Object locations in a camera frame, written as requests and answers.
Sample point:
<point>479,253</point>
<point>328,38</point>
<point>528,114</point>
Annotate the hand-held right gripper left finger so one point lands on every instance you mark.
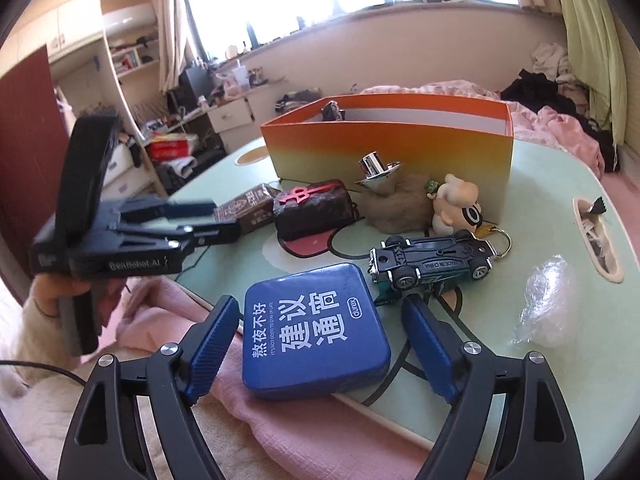
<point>212,350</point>

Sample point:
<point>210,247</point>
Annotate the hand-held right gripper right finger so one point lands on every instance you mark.
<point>430,350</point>

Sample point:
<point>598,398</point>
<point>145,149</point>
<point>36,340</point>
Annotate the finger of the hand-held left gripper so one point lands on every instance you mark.
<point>220,232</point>
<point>192,208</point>

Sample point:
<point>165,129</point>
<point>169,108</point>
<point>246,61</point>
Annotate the small brown pack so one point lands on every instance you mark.
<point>252,207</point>

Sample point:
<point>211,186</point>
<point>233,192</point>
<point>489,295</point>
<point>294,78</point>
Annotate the green toy car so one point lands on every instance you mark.
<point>430,260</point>

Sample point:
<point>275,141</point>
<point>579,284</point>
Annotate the dark block with red symbol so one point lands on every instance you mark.
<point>320,212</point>

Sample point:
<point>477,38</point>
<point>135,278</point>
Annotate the blue tin case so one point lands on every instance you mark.
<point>315,335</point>

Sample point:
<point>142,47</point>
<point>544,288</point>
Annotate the brown fluffy pompom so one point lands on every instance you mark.
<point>395,202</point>

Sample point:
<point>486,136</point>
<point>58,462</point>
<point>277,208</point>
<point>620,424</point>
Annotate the black shiny cloth pouch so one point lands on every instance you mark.
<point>332,111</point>

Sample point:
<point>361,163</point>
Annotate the orange cardboard box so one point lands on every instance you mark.
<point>400,160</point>

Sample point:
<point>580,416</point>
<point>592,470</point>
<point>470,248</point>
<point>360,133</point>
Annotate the person's left hand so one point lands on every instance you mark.
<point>49,296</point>

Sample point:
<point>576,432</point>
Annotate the red cardboard box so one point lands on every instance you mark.
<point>170,149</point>

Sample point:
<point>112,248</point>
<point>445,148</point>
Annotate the white drawer unit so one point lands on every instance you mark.
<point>132,180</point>

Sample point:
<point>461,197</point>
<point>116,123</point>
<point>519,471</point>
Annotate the white desk with drawers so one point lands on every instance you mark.
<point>230,115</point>

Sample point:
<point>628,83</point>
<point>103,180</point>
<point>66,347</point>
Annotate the pink towel blanket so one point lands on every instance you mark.
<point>280,425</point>

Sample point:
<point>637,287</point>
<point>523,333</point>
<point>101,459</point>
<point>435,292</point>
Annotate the dark red wooden door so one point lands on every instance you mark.
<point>25,160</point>

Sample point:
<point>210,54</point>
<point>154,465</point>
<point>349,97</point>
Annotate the black monitor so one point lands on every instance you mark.
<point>195,82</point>

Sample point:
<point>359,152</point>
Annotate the clear plastic wrap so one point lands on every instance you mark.
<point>547,295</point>

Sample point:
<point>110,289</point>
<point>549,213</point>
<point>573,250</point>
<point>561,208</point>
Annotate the white plastic cup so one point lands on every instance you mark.
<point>240,77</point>

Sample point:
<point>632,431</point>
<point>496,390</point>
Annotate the grey striped cloth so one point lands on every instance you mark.
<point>297,99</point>

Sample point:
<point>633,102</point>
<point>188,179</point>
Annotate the cream fleece blanket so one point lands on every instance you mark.
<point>30,410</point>

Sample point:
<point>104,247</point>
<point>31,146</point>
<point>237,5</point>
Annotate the crumpled small wrappers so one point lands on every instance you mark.
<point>600,250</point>

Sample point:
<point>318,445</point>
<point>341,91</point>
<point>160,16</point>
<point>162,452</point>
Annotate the black candy wrapper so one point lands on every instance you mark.
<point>596,206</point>

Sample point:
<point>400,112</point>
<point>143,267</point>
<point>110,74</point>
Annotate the white overhead cabinet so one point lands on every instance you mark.
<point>75,20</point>

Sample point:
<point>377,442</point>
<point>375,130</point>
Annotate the pink bed blanket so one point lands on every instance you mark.
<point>565,130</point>

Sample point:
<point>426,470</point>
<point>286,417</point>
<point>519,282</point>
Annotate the black striped pants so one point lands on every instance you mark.
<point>607,147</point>

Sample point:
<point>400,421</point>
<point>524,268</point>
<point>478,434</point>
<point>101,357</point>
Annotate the pile of black clothes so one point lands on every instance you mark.
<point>540,91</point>

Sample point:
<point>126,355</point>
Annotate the pile of white clothes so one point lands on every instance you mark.
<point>550,60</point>

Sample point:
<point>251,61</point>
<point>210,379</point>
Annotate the light green curtain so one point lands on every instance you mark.
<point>595,45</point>

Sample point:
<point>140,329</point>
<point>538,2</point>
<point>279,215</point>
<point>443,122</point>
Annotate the white wall shelf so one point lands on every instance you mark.
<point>135,57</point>

